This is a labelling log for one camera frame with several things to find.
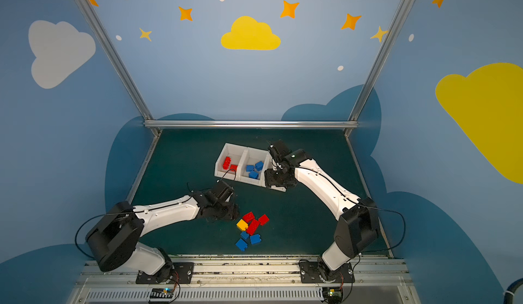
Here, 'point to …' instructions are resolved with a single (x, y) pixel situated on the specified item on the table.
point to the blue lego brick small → (244, 234)
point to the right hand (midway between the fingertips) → (275, 180)
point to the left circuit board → (161, 293)
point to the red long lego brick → (252, 227)
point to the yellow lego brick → (242, 225)
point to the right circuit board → (332, 295)
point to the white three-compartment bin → (244, 164)
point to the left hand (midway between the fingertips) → (236, 211)
